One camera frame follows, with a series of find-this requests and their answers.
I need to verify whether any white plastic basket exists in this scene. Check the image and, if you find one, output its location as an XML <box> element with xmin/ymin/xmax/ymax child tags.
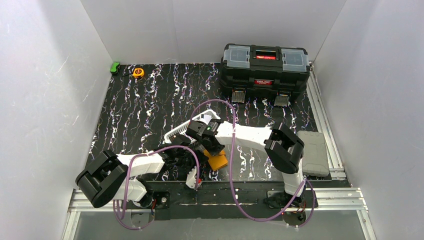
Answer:
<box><xmin>163</xmin><ymin>109</ymin><xmax>220</xmax><ymax>144</ymax></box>

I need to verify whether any orange leather card holder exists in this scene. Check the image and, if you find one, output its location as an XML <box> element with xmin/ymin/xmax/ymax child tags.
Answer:
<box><xmin>203</xmin><ymin>149</ymin><xmax>229</xmax><ymax>171</ymax></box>

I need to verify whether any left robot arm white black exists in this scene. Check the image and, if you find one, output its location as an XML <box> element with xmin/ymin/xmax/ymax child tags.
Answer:
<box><xmin>75</xmin><ymin>134</ymin><xmax>209</xmax><ymax>208</ymax></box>

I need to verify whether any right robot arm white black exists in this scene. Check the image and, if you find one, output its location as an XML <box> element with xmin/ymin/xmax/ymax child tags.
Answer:
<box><xmin>185</xmin><ymin>118</ymin><xmax>305</xmax><ymax>198</ymax></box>

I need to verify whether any white striped card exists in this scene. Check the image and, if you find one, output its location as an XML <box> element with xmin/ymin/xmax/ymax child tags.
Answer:
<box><xmin>198</xmin><ymin>114</ymin><xmax>214</xmax><ymax>125</ymax></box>

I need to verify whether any yellow tape measure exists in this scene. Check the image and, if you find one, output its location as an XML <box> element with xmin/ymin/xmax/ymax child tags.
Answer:
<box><xmin>132</xmin><ymin>67</ymin><xmax>145</xmax><ymax>79</ymax></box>

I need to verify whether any black red toolbox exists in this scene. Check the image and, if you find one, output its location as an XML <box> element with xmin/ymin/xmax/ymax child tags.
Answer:
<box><xmin>219</xmin><ymin>43</ymin><xmax>312</xmax><ymax>107</ymax></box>

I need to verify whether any green small object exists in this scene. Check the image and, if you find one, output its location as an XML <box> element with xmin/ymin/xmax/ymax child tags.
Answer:
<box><xmin>109</xmin><ymin>62</ymin><xmax>121</xmax><ymax>75</ymax></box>

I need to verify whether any grey plastic case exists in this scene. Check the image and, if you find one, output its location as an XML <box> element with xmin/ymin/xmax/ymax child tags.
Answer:
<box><xmin>297</xmin><ymin>130</ymin><xmax>330</xmax><ymax>177</ymax></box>

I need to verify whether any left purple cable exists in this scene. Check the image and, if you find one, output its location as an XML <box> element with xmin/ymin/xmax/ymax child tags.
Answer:
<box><xmin>113</xmin><ymin>145</ymin><xmax>201</xmax><ymax>231</ymax></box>

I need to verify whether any purple cable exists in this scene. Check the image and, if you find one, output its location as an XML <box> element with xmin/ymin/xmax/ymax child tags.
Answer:
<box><xmin>189</xmin><ymin>98</ymin><xmax>316</xmax><ymax>229</ymax></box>
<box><xmin>113</xmin><ymin>145</ymin><xmax>201</xmax><ymax>231</ymax></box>

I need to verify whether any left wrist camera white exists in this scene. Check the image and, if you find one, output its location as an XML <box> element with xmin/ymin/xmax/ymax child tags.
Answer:
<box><xmin>185</xmin><ymin>166</ymin><xmax>202</xmax><ymax>189</ymax></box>

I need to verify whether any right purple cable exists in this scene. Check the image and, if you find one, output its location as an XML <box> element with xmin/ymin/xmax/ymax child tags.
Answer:
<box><xmin>189</xmin><ymin>98</ymin><xmax>316</xmax><ymax>229</ymax></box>

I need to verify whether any aluminium right rail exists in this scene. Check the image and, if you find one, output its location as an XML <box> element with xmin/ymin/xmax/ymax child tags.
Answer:
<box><xmin>306</xmin><ymin>61</ymin><xmax>344</xmax><ymax>171</ymax></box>

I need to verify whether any aluminium rail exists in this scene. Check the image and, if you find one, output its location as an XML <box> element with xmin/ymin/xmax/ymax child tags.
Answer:
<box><xmin>306</xmin><ymin>61</ymin><xmax>344</xmax><ymax>171</ymax></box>
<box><xmin>61</xmin><ymin>188</ymin><xmax>377</xmax><ymax>240</ymax></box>

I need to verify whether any aluminium front rail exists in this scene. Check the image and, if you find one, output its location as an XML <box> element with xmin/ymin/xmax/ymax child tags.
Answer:
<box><xmin>61</xmin><ymin>188</ymin><xmax>377</xmax><ymax>240</ymax></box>

